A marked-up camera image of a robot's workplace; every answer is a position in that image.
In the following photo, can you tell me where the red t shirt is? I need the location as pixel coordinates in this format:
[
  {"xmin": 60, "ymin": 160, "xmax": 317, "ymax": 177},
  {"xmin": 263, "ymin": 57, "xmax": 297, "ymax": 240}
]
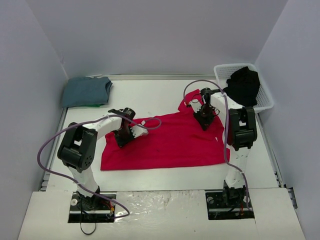
[{"xmin": 100, "ymin": 102, "xmax": 225, "ymax": 171}]

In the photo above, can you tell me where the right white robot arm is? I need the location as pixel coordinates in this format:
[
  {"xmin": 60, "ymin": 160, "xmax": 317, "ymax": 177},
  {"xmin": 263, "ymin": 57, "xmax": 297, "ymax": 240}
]
[{"xmin": 190, "ymin": 88, "xmax": 258, "ymax": 207}]

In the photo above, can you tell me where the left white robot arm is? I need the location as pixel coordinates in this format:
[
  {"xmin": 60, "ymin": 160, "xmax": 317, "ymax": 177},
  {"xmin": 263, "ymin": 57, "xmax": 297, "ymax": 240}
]
[{"xmin": 57, "ymin": 107, "xmax": 136, "ymax": 209}]

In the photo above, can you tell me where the green folded t shirt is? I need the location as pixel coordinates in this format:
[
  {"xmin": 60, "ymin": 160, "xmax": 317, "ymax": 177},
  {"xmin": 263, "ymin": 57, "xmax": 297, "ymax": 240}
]
[{"xmin": 88, "ymin": 104, "xmax": 104, "ymax": 108}]

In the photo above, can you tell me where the black t shirt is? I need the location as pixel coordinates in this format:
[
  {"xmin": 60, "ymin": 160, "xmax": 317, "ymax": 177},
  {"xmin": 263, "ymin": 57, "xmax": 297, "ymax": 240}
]
[{"xmin": 223, "ymin": 66, "xmax": 261, "ymax": 107}]

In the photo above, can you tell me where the grey folded t shirt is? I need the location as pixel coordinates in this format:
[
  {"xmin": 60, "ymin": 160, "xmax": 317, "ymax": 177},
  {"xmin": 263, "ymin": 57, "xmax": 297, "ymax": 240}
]
[{"xmin": 61, "ymin": 76, "xmax": 113, "ymax": 108}]

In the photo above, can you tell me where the white perforated plastic basket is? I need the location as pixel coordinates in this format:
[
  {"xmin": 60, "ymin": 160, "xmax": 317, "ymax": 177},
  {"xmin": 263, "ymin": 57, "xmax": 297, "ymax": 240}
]
[{"xmin": 213, "ymin": 63, "xmax": 274, "ymax": 114}]

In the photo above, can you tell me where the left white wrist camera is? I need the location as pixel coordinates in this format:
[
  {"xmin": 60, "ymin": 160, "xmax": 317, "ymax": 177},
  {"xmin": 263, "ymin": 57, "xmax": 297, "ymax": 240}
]
[{"xmin": 130, "ymin": 125, "xmax": 149, "ymax": 139}]

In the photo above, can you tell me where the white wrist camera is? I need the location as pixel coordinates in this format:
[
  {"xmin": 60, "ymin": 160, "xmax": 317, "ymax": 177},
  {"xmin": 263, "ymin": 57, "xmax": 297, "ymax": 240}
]
[
  {"xmin": 130, "ymin": 125, "xmax": 149, "ymax": 139},
  {"xmin": 184, "ymin": 99, "xmax": 203, "ymax": 113}
]

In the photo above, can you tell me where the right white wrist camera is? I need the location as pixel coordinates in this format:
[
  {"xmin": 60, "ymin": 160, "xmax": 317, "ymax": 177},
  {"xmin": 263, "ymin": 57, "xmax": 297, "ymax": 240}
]
[{"xmin": 184, "ymin": 99, "xmax": 203, "ymax": 113}]

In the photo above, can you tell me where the aluminium table frame rail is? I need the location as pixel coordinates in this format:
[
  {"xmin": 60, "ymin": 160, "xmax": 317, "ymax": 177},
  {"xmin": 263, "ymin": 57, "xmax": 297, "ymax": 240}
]
[{"xmin": 88, "ymin": 73, "xmax": 216, "ymax": 81}]

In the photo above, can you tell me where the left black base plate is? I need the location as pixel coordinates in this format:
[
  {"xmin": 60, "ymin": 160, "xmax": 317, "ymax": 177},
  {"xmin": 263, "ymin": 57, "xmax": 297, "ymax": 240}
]
[{"xmin": 68, "ymin": 192, "xmax": 116, "ymax": 224}]

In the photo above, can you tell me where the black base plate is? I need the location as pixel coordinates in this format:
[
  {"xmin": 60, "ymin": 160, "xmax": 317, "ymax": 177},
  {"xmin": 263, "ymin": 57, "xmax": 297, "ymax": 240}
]
[
  {"xmin": 205, "ymin": 190, "xmax": 255, "ymax": 221},
  {"xmin": 68, "ymin": 192, "xmax": 116, "ymax": 224}
]

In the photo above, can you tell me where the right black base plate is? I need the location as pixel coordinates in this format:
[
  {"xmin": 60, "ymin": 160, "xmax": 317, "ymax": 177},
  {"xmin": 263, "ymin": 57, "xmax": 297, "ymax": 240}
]
[{"xmin": 205, "ymin": 190, "xmax": 255, "ymax": 221}]

